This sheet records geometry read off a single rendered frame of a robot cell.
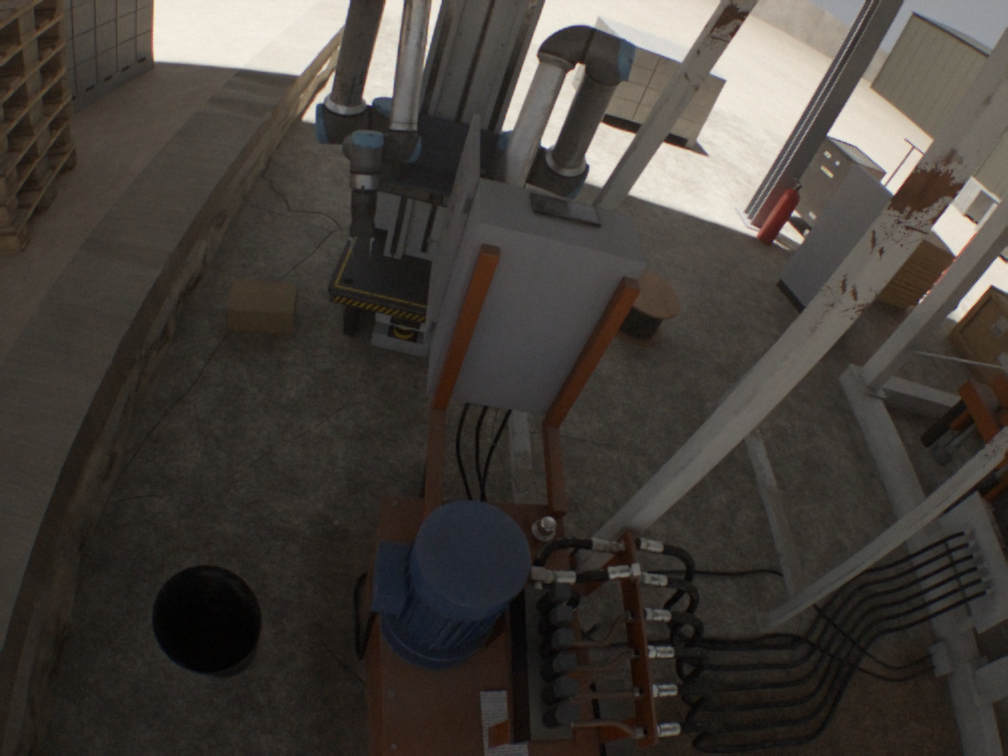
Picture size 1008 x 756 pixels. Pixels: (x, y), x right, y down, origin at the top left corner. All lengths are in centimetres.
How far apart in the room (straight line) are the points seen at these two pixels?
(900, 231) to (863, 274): 9
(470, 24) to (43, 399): 196
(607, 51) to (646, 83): 430
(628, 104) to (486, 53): 390
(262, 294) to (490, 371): 136
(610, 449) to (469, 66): 172
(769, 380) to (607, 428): 173
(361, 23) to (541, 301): 102
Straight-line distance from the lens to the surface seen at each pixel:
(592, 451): 257
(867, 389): 408
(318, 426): 233
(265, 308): 256
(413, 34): 179
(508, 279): 133
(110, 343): 230
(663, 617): 130
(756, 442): 280
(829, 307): 96
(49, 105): 310
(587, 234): 134
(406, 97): 178
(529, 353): 151
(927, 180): 91
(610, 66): 165
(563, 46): 164
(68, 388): 216
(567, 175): 202
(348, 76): 194
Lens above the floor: 191
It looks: 46 degrees down
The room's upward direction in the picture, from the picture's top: 24 degrees clockwise
